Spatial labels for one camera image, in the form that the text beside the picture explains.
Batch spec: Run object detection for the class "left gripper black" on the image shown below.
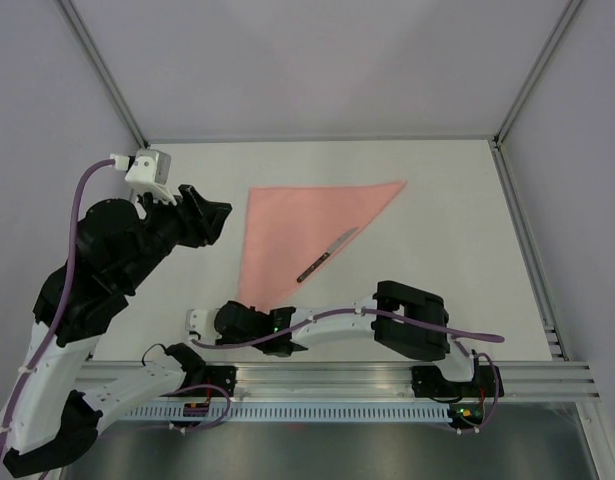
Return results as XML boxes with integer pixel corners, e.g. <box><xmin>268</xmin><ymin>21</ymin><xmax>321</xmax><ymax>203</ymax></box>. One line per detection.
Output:
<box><xmin>121</xmin><ymin>182</ymin><xmax>235</xmax><ymax>289</ymax></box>

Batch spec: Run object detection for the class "pink cloth napkin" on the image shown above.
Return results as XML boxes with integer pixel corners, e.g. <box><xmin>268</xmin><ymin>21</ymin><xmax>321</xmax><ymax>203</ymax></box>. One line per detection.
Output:
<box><xmin>237</xmin><ymin>181</ymin><xmax>406</xmax><ymax>311</ymax></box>

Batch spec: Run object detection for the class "steel knife black handle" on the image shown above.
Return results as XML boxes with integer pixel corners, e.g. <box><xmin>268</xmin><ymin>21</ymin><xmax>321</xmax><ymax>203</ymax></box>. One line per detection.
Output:
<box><xmin>296</xmin><ymin>227</ymin><xmax>358</xmax><ymax>284</ymax></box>

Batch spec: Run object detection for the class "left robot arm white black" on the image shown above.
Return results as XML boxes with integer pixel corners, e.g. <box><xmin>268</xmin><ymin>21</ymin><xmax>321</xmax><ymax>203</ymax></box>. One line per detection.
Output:
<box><xmin>0</xmin><ymin>185</ymin><xmax>232</xmax><ymax>478</ymax></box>

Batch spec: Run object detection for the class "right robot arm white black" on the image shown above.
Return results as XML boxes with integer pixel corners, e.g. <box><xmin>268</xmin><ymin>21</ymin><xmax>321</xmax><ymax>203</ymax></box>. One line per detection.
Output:
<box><xmin>212</xmin><ymin>280</ymin><xmax>504</xmax><ymax>403</ymax></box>

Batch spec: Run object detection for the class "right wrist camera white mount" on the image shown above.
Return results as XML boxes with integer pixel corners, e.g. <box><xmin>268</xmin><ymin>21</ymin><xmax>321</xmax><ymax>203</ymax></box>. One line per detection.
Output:
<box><xmin>185</xmin><ymin>309</ymin><xmax>218</xmax><ymax>344</ymax></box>

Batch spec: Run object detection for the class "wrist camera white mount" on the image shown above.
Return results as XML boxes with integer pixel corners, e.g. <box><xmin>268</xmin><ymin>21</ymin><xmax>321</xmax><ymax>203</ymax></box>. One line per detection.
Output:
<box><xmin>110</xmin><ymin>149</ymin><xmax>176</xmax><ymax>205</ymax></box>
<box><xmin>185</xmin><ymin>309</ymin><xmax>218</xmax><ymax>344</ymax></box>

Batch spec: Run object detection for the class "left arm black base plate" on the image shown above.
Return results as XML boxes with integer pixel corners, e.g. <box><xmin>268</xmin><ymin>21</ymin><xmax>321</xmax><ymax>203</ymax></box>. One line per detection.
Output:
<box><xmin>164</xmin><ymin>365</ymin><xmax>237</xmax><ymax>397</ymax></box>

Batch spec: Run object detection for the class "aluminium mounting rail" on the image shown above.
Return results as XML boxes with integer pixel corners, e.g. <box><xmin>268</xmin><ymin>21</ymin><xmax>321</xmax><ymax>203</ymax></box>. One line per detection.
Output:
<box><xmin>56</xmin><ymin>360</ymin><xmax>602</xmax><ymax>401</ymax></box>

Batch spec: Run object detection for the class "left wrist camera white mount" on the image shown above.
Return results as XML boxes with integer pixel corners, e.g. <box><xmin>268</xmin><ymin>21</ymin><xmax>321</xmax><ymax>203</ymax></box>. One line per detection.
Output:
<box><xmin>110</xmin><ymin>149</ymin><xmax>176</xmax><ymax>205</ymax></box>

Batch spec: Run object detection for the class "white slotted cable duct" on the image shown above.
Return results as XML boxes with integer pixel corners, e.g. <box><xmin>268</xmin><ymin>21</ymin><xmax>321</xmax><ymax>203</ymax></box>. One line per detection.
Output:
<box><xmin>120</xmin><ymin>399</ymin><xmax>450</xmax><ymax>424</ymax></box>

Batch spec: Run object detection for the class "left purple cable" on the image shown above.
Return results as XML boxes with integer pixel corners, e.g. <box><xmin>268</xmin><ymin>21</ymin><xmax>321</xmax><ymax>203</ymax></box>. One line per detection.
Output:
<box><xmin>0</xmin><ymin>158</ymin><xmax>233</xmax><ymax>469</ymax></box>

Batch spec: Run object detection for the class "purple cable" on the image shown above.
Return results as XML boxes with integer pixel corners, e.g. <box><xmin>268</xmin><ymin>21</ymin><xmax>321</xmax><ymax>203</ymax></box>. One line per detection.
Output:
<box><xmin>191</xmin><ymin>307</ymin><xmax>504</xmax><ymax>436</ymax></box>
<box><xmin>0</xmin><ymin>158</ymin><xmax>233</xmax><ymax>469</ymax></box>

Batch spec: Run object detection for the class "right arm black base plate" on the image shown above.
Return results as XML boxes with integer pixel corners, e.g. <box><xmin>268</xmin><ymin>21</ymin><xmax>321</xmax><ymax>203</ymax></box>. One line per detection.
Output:
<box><xmin>410</xmin><ymin>365</ymin><xmax>505</xmax><ymax>401</ymax></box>

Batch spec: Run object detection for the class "left aluminium frame post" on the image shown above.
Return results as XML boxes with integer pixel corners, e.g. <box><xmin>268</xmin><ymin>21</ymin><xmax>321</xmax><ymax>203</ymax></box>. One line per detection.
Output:
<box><xmin>54</xmin><ymin>0</ymin><xmax>149</xmax><ymax>148</ymax></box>

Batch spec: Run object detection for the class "aluminium frame post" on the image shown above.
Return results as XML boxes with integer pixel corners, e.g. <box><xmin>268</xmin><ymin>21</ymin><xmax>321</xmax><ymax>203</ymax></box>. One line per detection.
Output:
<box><xmin>54</xmin><ymin>0</ymin><xmax>149</xmax><ymax>148</ymax></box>
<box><xmin>490</xmin><ymin>0</ymin><xmax>586</xmax><ymax>149</ymax></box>

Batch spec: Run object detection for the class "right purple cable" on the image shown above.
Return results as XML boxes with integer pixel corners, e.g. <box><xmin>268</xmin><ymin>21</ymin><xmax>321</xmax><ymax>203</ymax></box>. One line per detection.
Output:
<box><xmin>191</xmin><ymin>307</ymin><xmax>504</xmax><ymax>436</ymax></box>

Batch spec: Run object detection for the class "right aluminium frame post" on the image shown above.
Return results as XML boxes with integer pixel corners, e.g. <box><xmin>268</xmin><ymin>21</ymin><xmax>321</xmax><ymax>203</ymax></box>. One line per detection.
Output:
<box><xmin>490</xmin><ymin>0</ymin><xmax>586</xmax><ymax>149</ymax></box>

